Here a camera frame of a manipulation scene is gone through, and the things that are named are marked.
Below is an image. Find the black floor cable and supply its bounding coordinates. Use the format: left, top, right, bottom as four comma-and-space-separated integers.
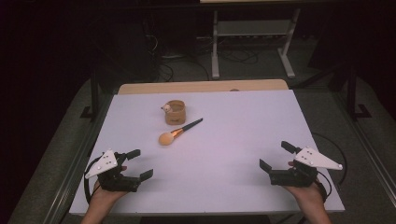
141, 15, 176, 83
218, 46, 260, 65

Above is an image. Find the person's left hand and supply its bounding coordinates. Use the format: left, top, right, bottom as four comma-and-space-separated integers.
91, 181, 129, 208

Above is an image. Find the tan pouch with bear figure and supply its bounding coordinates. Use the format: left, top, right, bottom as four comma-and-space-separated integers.
161, 99, 187, 126

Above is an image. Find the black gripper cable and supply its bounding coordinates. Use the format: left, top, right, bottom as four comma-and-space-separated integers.
83, 157, 102, 204
311, 132, 348, 203

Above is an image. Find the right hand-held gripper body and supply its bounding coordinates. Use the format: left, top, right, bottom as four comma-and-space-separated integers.
268, 147, 344, 188

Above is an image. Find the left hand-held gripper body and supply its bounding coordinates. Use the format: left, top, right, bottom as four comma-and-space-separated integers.
84, 149, 141, 193

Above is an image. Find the white metal stand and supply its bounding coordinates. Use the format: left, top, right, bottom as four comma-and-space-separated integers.
210, 8, 303, 80

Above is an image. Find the wooden table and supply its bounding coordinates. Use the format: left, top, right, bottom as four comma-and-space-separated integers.
117, 78, 290, 95

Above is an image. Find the person's right hand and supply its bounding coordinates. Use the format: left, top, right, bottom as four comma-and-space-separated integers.
283, 179, 325, 203

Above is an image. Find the white board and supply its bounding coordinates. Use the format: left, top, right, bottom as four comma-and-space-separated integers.
68, 89, 346, 217

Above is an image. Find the black metal stand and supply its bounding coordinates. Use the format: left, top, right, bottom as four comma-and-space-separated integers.
79, 66, 101, 121
345, 63, 374, 120

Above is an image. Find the makeup brush with black handle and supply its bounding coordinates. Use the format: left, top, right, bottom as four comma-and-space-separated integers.
158, 117, 204, 147

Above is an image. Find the aluminium frame rail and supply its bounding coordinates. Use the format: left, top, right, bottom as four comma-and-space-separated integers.
330, 92, 396, 200
43, 92, 115, 224

